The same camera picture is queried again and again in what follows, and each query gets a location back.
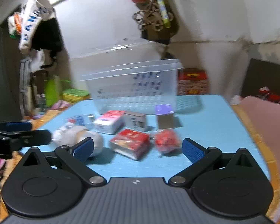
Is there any white red tissue pack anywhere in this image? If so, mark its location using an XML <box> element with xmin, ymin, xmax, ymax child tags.
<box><xmin>93</xmin><ymin>110</ymin><xmax>126</xmax><ymax>135</ymax></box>

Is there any dark wooden headboard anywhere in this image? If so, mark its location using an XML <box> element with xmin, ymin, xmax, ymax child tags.
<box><xmin>241</xmin><ymin>58</ymin><xmax>280</xmax><ymax>105</ymax></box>

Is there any green lidded yellow basket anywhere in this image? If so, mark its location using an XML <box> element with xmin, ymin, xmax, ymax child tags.
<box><xmin>62</xmin><ymin>89</ymin><xmax>90</xmax><ymax>103</ymax></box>

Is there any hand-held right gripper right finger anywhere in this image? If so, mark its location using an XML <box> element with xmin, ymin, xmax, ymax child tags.
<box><xmin>168</xmin><ymin>138</ymin><xmax>257</xmax><ymax>188</ymax></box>

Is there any purple box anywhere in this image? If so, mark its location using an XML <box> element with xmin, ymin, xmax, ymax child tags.
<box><xmin>155</xmin><ymin>104</ymin><xmax>175</xmax><ymax>129</ymax></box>

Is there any yellow-green patterned strap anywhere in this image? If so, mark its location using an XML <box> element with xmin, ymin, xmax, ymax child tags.
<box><xmin>150</xmin><ymin>0</ymin><xmax>172</xmax><ymax>28</ymax></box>

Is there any green paper bag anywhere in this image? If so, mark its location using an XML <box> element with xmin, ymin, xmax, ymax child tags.
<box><xmin>45</xmin><ymin>76</ymin><xmax>73</xmax><ymax>106</ymax></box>

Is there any red carton box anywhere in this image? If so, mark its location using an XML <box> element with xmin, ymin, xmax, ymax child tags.
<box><xmin>178</xmin><ymin>68</ymin><xmax>209</xmax><ymax>96</ymax></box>

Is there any grey hanging strap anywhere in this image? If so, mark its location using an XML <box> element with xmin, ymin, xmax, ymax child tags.
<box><xmin>20</xmin><ymin>59</ymin><xmax>32</xmax><ymax>119</ymax></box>

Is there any clear plastic basket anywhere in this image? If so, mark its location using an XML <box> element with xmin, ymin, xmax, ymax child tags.
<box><xmin>80</xmin><ymin>59</ymin><xmax>183</xmax><ymax>115</ymax></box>

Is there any red packet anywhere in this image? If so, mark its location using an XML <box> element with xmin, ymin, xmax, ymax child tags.
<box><xmin>154</xmin><ymin>130</ymin><xmax>180</xmax><ymax>155</ymax></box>

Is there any black garment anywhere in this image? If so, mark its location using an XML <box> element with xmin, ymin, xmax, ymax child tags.
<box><xmin>31</xmin><ymin>19</ymin><xmax>63</xmax><ymax>52</ymax></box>

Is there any red plaid pillow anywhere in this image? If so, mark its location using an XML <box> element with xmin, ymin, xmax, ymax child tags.
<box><xmin>259</xmin><ymin>86</ymin><xmax>280</xmax><ymax>107</ymax></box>

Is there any small clear plastic packet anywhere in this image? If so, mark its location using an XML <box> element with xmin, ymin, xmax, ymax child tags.
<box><xmin>66</xmin><ymin>114</ymin><xmax>96</xmax><ymax>129</ymax></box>

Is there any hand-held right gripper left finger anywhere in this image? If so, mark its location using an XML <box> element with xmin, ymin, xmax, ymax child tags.
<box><xmin>22</xmin><ymin>137</ymin><xmax>106</xmax><ymax>187</ymax></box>

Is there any brown hanging bag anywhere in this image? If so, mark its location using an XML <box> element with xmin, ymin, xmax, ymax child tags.
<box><xmin>140</xmin><ymin>0</ymin><xmax>180</xmax><ymax>45</ymax></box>

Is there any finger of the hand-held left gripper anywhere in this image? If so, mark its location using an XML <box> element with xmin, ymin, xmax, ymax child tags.
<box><xmin>0</xmin><ymin>129</ymin><xmax>52</xmax><ymax>151</ymax></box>
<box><xmin>0</xmin><ymin>121</ymin><xmax>32</xmax><ymax>132</ymax></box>

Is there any orange white plastic bag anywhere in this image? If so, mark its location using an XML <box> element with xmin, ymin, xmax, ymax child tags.
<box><xmin>7</xmin><ymin>13</ymin><xmax>22</xmax><ymax>38</ymax></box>

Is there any pink blanket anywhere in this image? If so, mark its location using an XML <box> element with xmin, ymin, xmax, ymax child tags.
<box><xmin>239</xmin><ymin>96</ymin><xmax>280</xmax><ymax>182</ymax></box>

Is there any brown coiled cord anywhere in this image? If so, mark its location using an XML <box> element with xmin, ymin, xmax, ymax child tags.
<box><xmin>133</xmin><ymin>3</ymin><xmax>174</xmax><ymax>32</ymax></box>

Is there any white plush toy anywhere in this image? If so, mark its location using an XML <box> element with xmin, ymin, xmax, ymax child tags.
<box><xmin>52</xmin><ymin>122</ymin><xmax>104</xmax><ymax>155</ymax></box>

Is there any small grey box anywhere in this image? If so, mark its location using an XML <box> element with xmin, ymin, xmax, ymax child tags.
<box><xmin>124</xmin><ymin>111</ymin><xmax>147</xmax><ymax>132</ymax></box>

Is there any purple floral blanket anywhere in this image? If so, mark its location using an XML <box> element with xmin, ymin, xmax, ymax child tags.
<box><xmin>51</xmin><ymin>100</ymin><xmax>71</xmax><ymax>111</ymax></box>

